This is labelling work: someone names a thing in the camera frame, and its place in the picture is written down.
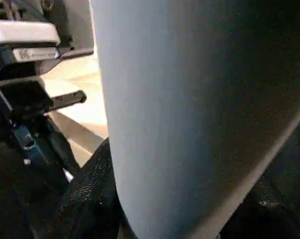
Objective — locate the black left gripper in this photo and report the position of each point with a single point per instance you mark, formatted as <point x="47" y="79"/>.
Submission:
<point x="25" y="89"/>

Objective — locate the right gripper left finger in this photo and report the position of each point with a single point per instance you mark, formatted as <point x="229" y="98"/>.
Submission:
<point x="90" y="199"/>

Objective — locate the black work mat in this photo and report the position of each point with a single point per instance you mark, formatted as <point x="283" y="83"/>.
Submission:
<point x="289" y="159"/>

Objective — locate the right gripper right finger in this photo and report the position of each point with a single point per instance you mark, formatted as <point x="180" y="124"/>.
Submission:
<point x="269" y="214"/>

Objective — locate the white plastic table top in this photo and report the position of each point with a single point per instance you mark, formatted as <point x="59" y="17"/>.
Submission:
<point x="82" y="84"/>

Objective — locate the white plastic table leg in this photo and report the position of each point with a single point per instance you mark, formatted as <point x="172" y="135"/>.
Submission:
<point x="190" y="99"/>

